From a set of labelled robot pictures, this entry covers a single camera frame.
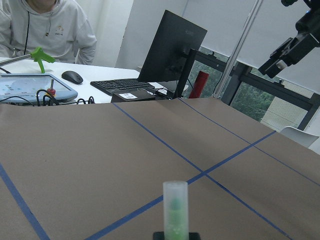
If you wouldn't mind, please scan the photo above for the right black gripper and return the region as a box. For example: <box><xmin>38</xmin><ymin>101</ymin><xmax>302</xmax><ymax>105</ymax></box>
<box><xmin>258</xmin><ymin>33</ymin><xmax>320</xmax><ymax>78</ymax></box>

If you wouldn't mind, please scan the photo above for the green marker pen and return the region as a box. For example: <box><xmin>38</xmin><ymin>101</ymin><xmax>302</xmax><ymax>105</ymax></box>
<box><xmin>163</xmin><ymin>181</ymin><xmax>189</xmax><ymax>240</ymax></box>

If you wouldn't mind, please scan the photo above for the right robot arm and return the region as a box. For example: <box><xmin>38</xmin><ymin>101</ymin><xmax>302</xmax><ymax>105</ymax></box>
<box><xmin>258</xmin><ymin>0</ymin><xmax>320</xmax><ymax>78</ymax></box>

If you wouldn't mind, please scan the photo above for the red bottle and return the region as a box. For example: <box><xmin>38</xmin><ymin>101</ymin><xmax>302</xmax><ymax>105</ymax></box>
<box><xmin>188</xmin><ymin>71</ymin><xmax>209</xmax><ymax>99</ymax></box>

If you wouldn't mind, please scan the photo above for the black computer monitor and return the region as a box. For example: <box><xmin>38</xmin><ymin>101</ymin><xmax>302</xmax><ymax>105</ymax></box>
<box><xmin>138</xmin><ymin>10</ymin><xmax>207</xmax><ymax>83</ymax></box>

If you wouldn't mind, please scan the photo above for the black box with label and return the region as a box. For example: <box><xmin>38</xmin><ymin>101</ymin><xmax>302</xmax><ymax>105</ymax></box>
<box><xmin>111</xmin><ymin>90</ymin><xmax>156</xmax><ymax>103</ymax></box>

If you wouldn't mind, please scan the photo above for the black keyboard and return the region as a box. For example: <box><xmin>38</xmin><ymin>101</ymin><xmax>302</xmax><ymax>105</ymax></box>
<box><xmin>90</xmin><ymin>78</ymin><xmax>155</xmax><ymax>96</ymax></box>

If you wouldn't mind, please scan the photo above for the black computer mouse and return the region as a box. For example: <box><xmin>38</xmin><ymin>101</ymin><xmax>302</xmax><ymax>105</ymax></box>
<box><xmin>61</xmin><ymin>70</ymin><xmax>83</xmax><ymax>85</ymax></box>

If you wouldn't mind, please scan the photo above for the person in white hoodie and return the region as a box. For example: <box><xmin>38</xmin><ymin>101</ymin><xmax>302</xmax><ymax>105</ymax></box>
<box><xmin>0</xmin><ymin>0</ymin><xmax>97</xmax><ymax>65</ymax></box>

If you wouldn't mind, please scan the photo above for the blue teach pendant tablet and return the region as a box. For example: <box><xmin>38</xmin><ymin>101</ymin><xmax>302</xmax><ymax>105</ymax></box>
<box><xmin>0</xmin><ymin>73</ymin><xmax>78</xmax><ymax>104</ymax></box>

